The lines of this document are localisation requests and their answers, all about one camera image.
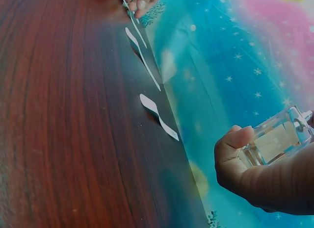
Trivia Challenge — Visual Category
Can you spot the clear glass perfume bottle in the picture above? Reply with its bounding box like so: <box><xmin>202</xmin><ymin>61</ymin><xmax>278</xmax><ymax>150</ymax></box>
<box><xmin>239</xmin><ymin>105</ymin><xmax>314</xmax><ymax>168</ymax></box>

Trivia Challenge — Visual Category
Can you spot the person's left hand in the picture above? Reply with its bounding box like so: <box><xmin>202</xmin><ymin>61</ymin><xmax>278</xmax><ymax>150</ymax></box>
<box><xmin>121</xmin><ymin>0</ymin><xmax>164</xmax><ymax>19</ymax></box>

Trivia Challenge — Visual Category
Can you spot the white paper scent strip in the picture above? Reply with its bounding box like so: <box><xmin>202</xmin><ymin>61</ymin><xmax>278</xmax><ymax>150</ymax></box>
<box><xmin>139</xmin><ymin>93</ymin><xmax>180</xmax><ymax>142</ymax></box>
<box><xmin>125</xmin><ymin>27</ymin><xmax>161</xmax><ymax>92</ymax></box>
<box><xmin>119</xmin><ymin>0</ymin><xmax>148</xmax><ymax>49</ymax></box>

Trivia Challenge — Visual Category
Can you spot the person's right hand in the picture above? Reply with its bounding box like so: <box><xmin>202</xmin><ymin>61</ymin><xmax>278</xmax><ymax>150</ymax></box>
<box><xmin>214</xmin><ymin>125</ymin><xmax>314</xmax><ymax>215</ymax></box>

